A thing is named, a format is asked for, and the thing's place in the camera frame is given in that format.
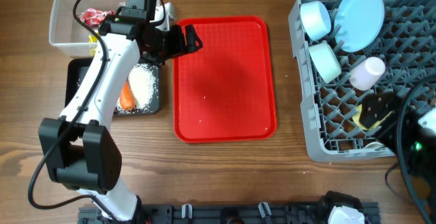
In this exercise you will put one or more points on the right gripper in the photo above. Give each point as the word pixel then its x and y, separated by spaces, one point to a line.
pixel 387 134

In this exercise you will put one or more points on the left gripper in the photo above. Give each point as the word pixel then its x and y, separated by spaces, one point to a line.
pixel 177 47

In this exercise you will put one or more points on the yellow cup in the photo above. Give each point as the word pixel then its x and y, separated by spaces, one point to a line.
pixel 356 118

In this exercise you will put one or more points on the pink cup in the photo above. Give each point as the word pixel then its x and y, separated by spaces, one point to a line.
pixel 366 74

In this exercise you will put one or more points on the white rice pile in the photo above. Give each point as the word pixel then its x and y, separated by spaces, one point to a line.
pixel 143 82

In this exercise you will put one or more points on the green bowl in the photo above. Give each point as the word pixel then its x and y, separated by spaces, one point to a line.
pixel 325 61

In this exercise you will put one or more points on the orange carrot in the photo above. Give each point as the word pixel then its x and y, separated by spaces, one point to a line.
pixel 126 98

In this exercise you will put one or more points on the light blue plate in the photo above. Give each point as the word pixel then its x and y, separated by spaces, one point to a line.
pixel 358 23

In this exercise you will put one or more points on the yellow wrapper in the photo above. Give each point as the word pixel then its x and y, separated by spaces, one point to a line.
pixel 93 42

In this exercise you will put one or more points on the red foil wrapper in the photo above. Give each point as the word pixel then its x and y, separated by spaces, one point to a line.
pixel 92 17

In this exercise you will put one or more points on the light blue bowl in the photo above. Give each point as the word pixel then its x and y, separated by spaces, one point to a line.
pixel 315 19

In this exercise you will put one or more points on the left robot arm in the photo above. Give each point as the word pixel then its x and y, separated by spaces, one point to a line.
pixel 79 151

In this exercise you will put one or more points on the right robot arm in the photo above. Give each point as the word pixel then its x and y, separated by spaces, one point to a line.
pixel 411 136

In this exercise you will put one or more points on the grey dishwasher rack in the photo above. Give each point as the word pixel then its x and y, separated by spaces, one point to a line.
pixel 329 110

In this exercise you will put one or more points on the white spoon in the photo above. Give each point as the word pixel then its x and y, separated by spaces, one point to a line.
pixel 374 145

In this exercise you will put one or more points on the red serving tray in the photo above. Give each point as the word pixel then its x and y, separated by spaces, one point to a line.
pixel 225 91

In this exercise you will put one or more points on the clear plastic bin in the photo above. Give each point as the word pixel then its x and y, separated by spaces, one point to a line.
pixel 66 34

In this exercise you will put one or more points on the black plastic tray bin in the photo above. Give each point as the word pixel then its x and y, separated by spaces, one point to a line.
pixel 77 70

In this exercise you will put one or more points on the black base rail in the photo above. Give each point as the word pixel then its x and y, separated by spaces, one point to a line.
pixel 293 213

